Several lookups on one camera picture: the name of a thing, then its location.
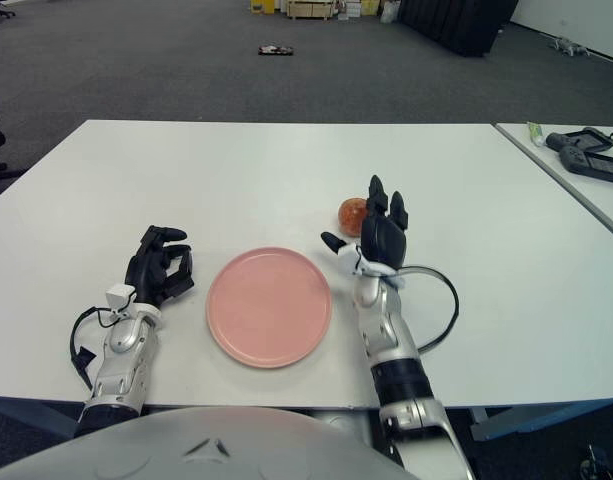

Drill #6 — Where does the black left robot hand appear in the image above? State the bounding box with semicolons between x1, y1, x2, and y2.
123;225;196;309

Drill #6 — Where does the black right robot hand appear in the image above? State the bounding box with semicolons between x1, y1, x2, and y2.
320;174;411;270

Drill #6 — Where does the red yellow apple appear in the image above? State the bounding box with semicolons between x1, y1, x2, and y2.
336;197;370;237

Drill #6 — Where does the pink round plate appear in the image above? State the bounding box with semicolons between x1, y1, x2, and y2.
206;246;334;370

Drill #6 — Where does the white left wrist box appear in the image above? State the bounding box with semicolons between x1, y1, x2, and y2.
104;283;137;314

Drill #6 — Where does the grey robot torso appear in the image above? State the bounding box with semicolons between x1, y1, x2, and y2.
0;405;407;480

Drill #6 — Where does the black handheld controller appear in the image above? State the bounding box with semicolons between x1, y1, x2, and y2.
545;127;613;154
558;146;613;186

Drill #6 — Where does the black partition panel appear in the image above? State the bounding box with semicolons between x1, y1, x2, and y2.
398;0;505;57

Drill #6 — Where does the stack of white boxes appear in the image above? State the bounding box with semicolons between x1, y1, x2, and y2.
343;0;382;20

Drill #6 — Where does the wooden crate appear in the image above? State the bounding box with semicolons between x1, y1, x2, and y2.
285;0;335;21

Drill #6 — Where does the grey quadruped robot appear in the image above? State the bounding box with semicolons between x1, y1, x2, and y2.
550;37;592;56

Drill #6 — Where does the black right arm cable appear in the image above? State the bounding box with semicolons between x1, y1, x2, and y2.
385;264;460;354

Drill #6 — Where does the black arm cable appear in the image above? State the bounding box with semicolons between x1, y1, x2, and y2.
385;264;460;354
69;305;112;394

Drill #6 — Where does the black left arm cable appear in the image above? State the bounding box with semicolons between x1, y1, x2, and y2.
69;305;112;394

